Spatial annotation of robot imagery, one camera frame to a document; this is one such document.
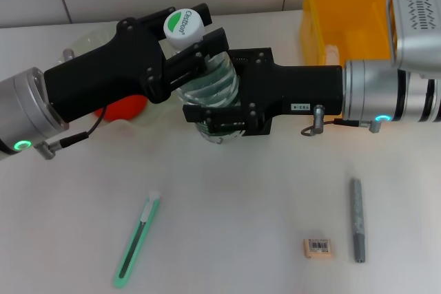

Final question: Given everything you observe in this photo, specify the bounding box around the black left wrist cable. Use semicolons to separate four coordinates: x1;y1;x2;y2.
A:
34;109;106;160

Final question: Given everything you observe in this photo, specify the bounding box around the clear green-label water bottle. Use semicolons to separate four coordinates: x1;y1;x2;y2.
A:
163;8;249;145

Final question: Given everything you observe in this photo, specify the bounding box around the grey glitter pen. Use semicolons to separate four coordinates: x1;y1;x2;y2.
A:
349;177;367;263

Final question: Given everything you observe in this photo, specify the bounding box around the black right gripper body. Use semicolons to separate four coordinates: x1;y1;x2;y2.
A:
237;52;345;136

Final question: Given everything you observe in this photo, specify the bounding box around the white paper ball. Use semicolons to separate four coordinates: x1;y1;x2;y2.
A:
323;44;340;65

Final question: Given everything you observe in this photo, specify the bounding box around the green glass fruit plate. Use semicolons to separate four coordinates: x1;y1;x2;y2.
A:
63;27;194;126

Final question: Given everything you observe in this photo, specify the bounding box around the yellow plastic bin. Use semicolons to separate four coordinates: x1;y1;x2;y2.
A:
298;0;397;66

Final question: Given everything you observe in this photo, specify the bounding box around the red-orange knitted toy orange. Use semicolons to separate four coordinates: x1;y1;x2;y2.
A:
94;94;147;122

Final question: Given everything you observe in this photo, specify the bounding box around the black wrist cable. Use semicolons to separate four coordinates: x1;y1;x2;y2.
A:
300;118;385;137
34;109;106;160

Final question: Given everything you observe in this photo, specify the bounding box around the beige eraser with barcode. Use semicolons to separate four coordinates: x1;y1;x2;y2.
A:
302;238;334;260

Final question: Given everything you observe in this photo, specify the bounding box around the green utility knife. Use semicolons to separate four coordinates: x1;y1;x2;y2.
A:
112;189;161;288

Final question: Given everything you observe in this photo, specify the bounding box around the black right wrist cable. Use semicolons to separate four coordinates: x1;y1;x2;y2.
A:
300;118;385;137

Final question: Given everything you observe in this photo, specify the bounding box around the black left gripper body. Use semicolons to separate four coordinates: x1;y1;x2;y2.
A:
43;17;173;125

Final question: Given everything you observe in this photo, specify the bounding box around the silver right wrist post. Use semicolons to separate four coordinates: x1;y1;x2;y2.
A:
311;103;327;136

